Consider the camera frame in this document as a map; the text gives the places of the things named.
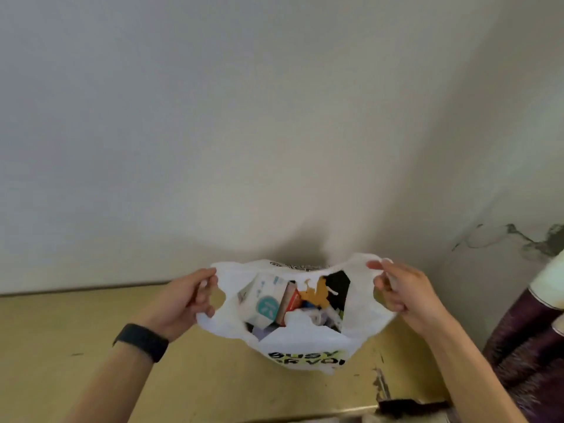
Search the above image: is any white plastic bag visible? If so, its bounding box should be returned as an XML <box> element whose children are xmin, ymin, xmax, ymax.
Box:
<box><xmin>196</xmin><ymin>253</ymin><xmax>397</xmax><ymax>375</ymax></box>

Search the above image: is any light wooden cabinet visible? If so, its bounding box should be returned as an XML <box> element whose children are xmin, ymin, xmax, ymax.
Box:
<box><xmin>0</xmin><ymin>284</ymin><xmax>450</xmax><ymax>423</ymax></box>

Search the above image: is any orange clear applicator tube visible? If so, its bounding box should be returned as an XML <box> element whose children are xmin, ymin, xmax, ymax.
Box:
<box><xmin>298</xmin><ymin>277</ymin><xmax>340</xmax><ymax>310</ymax></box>

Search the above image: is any black pouch with green label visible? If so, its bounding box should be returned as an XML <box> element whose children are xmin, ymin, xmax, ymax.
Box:
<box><xmin>324</xmin><ymin>270</ymin><xmax>352</xmax><ymax>322</ymax></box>

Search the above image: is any person's right forearm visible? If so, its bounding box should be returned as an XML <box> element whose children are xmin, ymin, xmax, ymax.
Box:
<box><xmin>422</xmin><ymin>317</ymin><xmax>528</xmax><ymax>423</ymax></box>

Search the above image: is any white box with teal circle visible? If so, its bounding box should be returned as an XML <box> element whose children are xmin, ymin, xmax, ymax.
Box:
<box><xmin>237</xmin><ymin>273</ymin><xmax>290</xmax><ymax>330</ymax></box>

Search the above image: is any person's right hand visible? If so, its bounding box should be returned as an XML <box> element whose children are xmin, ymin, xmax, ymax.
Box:
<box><xmin>366</xmin><ymin>258</ymin><xmax>450</xmax><ymax>335</ymax></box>

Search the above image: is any cream and purple curtain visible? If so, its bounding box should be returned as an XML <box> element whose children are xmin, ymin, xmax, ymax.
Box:
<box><xmin>482</xmin><ymin>249</ymin><xmax>564</xmax><ymax>423</ymax></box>

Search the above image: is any person's left hand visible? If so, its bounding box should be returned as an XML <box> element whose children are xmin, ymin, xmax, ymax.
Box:
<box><xmin>145</xmin><ymin>267</ymin><xmax>220</xmax><ymax>343</ymax></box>

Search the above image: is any red bottle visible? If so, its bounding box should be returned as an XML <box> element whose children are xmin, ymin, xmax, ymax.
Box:
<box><xmin>275</xmin><ymin>281</ymin><xmax>303</xmax><ymax>327</ymax></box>

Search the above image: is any black smartwatch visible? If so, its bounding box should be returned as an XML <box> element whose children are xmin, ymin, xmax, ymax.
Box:
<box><xmin>112</xmin><ymin>323</ymin><xmax>170</xmax><ymax>364</ymax></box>

